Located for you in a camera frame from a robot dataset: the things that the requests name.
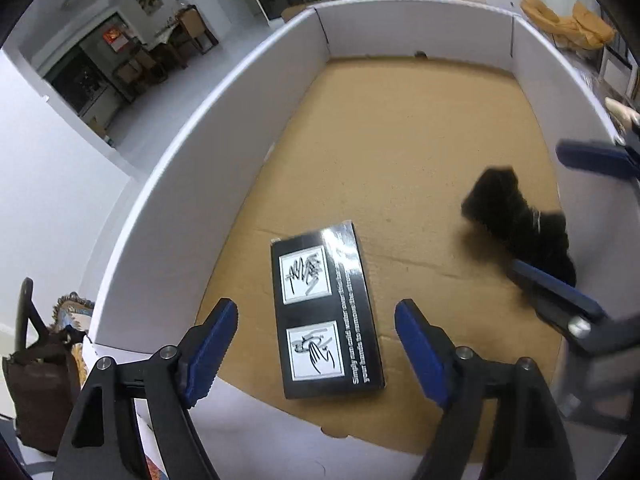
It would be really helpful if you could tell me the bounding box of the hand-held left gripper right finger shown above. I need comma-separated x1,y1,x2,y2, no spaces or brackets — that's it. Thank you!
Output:
394,298,578,480

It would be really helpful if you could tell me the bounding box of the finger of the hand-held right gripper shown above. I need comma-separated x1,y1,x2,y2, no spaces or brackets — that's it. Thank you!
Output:
511,259,608,356
556,139,640,181

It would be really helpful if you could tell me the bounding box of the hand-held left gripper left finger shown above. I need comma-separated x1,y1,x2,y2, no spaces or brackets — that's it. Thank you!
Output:
57,297,240,480

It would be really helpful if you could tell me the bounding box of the black box with hand pictures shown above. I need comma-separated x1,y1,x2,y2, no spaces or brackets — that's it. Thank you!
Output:
270,220,387,401

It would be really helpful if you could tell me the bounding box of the black fuzzy cloth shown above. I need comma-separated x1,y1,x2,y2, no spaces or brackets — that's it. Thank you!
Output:
460,165,577,286

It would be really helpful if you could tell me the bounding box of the large white cardboard box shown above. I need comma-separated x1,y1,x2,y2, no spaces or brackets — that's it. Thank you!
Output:
90,0,626,463

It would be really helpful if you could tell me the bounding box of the orange lounge chair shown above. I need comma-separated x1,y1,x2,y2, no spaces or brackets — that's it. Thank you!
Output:
560,1,617,52

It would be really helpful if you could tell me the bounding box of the patterned fringed cushion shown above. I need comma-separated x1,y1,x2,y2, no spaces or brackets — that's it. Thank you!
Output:
50,294,96,361

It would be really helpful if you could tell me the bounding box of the orange footstool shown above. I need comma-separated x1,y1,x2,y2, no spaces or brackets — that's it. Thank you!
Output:
520,0,563,36

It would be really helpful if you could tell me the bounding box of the brown bag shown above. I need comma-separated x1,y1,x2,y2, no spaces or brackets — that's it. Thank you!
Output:
2,277,82,456

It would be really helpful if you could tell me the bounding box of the dark glass balcony door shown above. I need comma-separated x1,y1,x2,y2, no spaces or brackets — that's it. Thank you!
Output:
42,12,136,121

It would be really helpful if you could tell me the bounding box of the red window poster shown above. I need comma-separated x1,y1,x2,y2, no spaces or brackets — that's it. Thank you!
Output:
102,25,126,53

